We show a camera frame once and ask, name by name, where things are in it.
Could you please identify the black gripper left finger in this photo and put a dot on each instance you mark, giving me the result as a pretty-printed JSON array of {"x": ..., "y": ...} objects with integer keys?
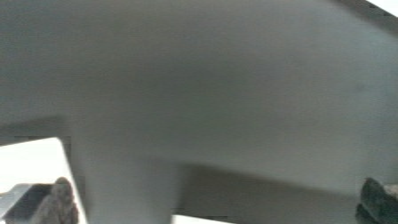
[{"x": 39, "y": 204}]

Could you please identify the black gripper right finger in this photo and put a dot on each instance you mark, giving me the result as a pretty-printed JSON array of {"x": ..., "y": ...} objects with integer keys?
[{"x": 377, "y": 207}]

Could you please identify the white cabinet body box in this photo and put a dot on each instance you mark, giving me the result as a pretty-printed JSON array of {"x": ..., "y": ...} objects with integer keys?
[{"x": 224, "y": 98}]

